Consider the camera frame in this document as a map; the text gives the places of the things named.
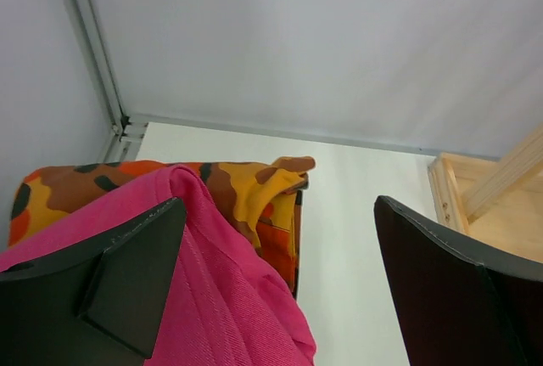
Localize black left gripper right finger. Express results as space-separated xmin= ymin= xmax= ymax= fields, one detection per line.
xmin=373 ymin=196 xmax=542 ymax=365

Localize magenta trousers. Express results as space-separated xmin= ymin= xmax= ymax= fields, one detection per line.
xmin=1 ymin=166 xmax=316 ymax=365

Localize wooden clothes rack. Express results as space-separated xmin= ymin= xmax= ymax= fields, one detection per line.
xmin=428 ymin=127 xmax=542 ymax=262

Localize aluminium corner profile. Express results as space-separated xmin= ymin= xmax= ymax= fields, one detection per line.
xmin=64 ymin=0 xmax=148 ymax=162

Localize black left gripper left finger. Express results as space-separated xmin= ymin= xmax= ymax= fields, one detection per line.
xmin=1 ymin=198 xmax=186 ymax=365

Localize orange camouflage trousers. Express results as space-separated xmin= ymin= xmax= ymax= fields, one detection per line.
xmin=8 ymin=156 xmax=316 ymax=293

